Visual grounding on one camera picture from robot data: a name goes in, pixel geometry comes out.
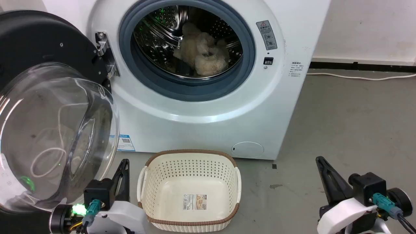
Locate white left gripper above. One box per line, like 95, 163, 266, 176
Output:
87, 159, 150, 234

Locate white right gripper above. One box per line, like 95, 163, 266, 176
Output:
316, 156, 379, 234

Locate white front-load washing machine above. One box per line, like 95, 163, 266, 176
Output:
42, 0, 332, 161

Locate metal door hinge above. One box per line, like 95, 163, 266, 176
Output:
95, 32, 121, 79

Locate black washer door glass bowl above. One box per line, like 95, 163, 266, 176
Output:
0, 10, 121, 215

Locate blue white energy sticker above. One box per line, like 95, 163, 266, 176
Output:
110, 134, 136, 152

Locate cream plastic laundry basket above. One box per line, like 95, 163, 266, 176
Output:
137, 149, 242, 233

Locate basket product label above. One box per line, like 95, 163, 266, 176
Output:
183, 194, 208, 211

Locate round white filter cover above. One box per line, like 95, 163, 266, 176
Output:
232, 141, 265, 159

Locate black baseboard strip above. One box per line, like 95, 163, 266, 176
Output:
309, 61, 416, 73

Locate perforated steel washer drum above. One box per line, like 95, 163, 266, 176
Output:
131, 5, 244, 80

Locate beige plush toy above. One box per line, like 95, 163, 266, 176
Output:
173, 22, 230, 76

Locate grey warning sticker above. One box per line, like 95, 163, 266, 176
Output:
256, 20, 278, 51

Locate teal left cable connector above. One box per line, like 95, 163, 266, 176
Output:
81, 199, 102, 227

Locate teal cable connector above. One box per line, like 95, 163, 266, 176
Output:
372, 192, 404, 220
81, 199, 102, 227

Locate teal right cable connector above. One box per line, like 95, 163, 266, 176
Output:
372, 192, 404, 220

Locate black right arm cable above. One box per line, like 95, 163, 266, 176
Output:
396, 214, 416, 234

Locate white floor cable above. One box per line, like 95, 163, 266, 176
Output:
305, 72, 416, 81

